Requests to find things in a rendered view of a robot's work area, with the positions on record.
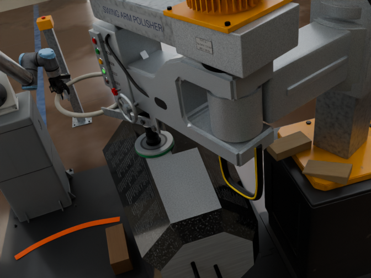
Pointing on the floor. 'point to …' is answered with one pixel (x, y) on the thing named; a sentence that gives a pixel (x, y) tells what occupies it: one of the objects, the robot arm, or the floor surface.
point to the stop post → (47, 22)
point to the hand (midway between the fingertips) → (65, 97)
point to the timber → (118, 249)
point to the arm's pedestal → (31, 164)
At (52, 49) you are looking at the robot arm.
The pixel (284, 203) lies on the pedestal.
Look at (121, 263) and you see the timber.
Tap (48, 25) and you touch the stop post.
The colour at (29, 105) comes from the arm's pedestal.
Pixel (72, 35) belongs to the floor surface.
